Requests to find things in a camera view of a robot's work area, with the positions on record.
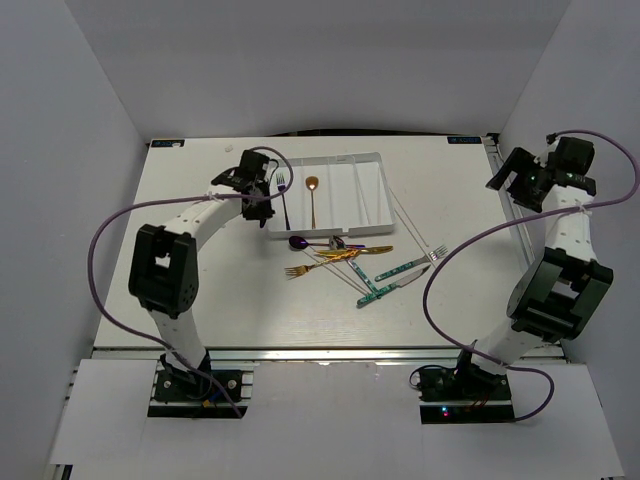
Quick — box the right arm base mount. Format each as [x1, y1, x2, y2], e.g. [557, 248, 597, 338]
[409, 351, 515, 425]

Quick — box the purple iridescent spoon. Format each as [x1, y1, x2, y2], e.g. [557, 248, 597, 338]
[288, 236, 328, 250]

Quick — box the gold fork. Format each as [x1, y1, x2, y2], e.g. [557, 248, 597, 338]
[284, 256, 357, 279]

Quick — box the gold spoon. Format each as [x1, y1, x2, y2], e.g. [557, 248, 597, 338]
[305, 176, 319, 229]

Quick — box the green handled silver knife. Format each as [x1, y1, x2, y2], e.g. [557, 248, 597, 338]
[356, 266, 430, 308]

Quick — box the blue left corner label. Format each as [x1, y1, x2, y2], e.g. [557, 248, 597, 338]
[150, 139, 185, 148]

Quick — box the blue corner label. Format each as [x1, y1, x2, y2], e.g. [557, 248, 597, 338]
[150, 139, 185, 148]
[447, 136, 483, 145]

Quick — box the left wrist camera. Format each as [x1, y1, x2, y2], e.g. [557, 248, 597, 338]
[235, 150, 270, 181]

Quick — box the green handled silver fork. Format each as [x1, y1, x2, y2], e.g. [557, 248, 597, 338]
[375, 245, 448, 282]

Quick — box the purple iridescent fork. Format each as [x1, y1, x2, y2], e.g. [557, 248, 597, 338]
[276, 173, 291, 231]

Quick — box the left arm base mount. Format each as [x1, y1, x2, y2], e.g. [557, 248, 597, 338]
[147, 356, 254, 419]

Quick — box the gold knife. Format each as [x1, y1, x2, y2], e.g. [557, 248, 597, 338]
[315, 246, 393, 258]

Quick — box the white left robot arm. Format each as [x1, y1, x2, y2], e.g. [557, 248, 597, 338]
[128, 150, 274, 399]

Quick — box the blue right corner label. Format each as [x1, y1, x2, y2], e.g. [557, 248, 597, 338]
[447, 136, 483, 145]

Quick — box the white divided utensil tray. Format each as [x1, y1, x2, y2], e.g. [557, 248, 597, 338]
[266, 152, 396, 239]

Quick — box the green handled silver spoon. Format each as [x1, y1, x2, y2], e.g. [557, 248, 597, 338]
[329, 236, 377, 293]

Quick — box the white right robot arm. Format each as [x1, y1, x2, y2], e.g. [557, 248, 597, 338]
[451, 137, 613, 399]

